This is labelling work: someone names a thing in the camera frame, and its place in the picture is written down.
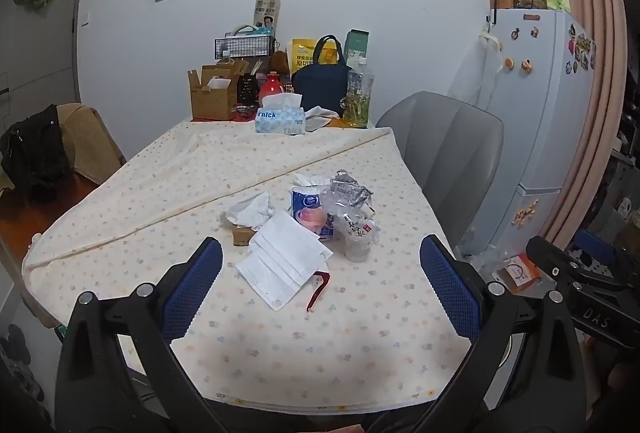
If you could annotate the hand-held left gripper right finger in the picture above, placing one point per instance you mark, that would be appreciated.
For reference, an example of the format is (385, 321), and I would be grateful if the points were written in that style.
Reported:
(450, 288)

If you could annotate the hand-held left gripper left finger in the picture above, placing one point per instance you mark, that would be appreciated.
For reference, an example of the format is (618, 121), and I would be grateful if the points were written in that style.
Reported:
(192, 288)

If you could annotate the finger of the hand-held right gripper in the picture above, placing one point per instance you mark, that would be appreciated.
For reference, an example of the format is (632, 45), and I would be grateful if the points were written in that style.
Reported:
(595, 245)
(550, 258)

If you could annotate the orange packet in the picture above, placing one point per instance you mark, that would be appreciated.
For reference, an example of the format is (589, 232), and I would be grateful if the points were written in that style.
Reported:
(517, 274)

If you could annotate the brown cardboard piece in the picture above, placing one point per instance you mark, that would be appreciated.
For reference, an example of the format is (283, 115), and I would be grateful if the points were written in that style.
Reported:
(242, 235)

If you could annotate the white face mask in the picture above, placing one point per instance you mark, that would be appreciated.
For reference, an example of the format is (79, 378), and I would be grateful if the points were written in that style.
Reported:
(270, 280)
(292, 230)

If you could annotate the floral tablecloth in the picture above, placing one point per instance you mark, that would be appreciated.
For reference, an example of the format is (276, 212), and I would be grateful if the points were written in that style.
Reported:
(150, 193)

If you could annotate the clear plastic cup with label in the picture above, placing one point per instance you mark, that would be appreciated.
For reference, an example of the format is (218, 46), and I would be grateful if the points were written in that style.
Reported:
(356, 238)

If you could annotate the red plastic strip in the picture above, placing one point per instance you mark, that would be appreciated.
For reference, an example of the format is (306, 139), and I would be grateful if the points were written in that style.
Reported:
(316, 295)

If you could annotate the white refrigerator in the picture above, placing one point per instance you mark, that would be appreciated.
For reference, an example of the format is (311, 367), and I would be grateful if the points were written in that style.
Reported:
(535, 128)

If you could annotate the grey chair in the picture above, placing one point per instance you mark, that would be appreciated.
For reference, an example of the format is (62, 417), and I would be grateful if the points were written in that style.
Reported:
(445, 153)

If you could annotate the crumpled printed leaflet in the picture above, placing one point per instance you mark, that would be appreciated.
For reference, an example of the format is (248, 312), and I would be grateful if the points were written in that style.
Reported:
(350, 187)

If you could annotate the wooden chair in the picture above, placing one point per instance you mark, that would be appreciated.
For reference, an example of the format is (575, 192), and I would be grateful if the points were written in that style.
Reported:
(45, 213)

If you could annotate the open cardboard box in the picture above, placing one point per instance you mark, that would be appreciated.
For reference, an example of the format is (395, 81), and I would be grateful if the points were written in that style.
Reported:
(212, 98)

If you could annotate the blue tissue box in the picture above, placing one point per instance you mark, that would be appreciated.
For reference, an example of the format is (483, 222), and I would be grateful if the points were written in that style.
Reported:
(280, 118)

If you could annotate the group of fridge magnets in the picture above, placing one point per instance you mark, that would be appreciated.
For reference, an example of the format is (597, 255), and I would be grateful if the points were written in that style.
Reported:
(582, 50)

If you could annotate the orange round fridge magnet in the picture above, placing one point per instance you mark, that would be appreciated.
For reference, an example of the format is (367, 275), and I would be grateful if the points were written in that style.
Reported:
(509, 63)

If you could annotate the white hanging plastic bag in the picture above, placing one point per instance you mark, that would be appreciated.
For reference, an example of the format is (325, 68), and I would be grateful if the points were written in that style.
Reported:
(475, 73)

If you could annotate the black container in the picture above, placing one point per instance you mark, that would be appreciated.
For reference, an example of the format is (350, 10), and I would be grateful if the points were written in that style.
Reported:
(246, 90)

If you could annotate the black garment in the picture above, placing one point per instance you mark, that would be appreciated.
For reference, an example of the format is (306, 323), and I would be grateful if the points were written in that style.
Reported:
(37, 153)

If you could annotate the clear tea bottle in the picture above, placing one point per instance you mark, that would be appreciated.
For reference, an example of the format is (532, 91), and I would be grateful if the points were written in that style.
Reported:
(358, 98)

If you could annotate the red bottle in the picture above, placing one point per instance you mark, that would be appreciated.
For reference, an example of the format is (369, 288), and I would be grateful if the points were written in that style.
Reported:
(270, 90)

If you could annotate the white cloth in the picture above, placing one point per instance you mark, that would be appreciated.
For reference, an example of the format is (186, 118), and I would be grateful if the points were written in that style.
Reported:
(320, 115)

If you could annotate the small clear bottle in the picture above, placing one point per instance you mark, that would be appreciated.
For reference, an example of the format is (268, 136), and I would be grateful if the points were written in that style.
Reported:
(227, 58)

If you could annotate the navy lunch bag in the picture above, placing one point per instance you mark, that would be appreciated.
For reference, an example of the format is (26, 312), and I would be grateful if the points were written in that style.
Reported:
(317, 88)

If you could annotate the brown plush toy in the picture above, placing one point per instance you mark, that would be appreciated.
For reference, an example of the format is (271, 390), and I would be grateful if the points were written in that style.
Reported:
(279, 62)

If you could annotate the yellow snack bag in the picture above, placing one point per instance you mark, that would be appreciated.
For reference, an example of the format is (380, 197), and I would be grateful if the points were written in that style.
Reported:
(302, 55)

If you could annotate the green carton box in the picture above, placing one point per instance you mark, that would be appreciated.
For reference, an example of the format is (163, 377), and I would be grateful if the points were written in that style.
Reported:
(357, 43)

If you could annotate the white door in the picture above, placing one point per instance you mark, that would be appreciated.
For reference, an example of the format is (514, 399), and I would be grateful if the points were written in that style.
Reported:
(45, 48)

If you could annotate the white printed paper bag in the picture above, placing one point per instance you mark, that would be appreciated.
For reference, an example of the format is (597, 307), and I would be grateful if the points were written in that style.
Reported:
(267, 8)

